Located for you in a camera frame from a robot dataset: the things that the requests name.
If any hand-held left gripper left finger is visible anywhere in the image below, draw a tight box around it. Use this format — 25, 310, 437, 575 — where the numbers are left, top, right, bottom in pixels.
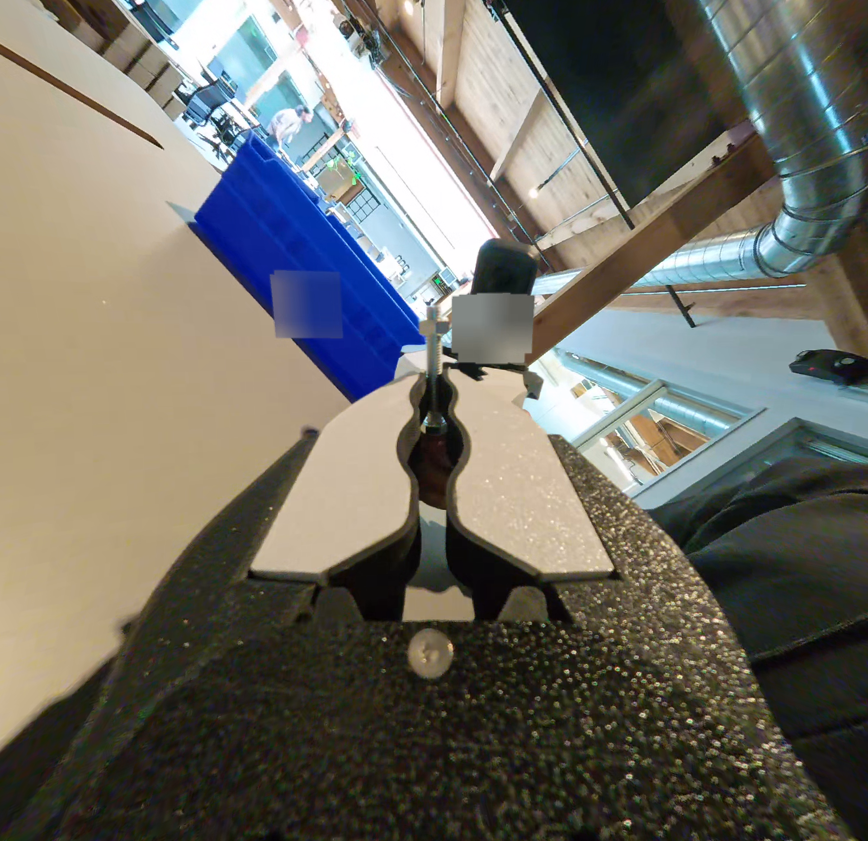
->
248, 372, 421, 581

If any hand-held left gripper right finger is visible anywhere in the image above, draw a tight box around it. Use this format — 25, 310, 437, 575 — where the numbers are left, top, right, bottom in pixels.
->
444, 369, 617, 579

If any silver bolt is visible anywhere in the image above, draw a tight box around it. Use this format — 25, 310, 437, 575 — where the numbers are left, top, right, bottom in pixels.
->
419, 302, 452, 431

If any person's right hand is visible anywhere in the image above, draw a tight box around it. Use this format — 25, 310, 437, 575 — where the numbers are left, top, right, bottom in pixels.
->
409, 430, 454, 511

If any blue plastic bin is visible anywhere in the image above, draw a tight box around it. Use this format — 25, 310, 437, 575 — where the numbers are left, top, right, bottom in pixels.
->
194, 132, 427, 402

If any large black panel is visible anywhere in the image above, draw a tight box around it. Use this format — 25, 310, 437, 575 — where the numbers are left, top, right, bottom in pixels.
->
485, 0, 732, 213

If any ceiling projector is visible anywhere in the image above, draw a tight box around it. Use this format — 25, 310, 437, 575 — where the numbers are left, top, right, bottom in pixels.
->
339, 15, 389, 62

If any group of dark office chairs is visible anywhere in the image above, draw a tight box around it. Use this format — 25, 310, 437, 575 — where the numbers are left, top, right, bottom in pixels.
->
183, 78, 253, 158

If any black device with red light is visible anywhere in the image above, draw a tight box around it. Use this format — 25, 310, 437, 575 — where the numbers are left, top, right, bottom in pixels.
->
788, 348, 868, 387

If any person's dark torso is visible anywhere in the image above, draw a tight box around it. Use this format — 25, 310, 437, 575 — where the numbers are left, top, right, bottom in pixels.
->
749, 641, 868, 841

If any stack of cardboard boxes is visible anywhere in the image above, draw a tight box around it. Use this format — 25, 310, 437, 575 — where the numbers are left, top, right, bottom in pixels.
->
20, 0, 189, 122

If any silver ventilation duct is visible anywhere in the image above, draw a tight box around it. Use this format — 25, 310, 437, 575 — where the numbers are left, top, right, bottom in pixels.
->
552, 346, 741, 443
532, 0, 868, 298

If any wooden support post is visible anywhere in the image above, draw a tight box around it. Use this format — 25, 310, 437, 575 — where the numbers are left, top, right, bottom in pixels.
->
532, 136, 777, 359

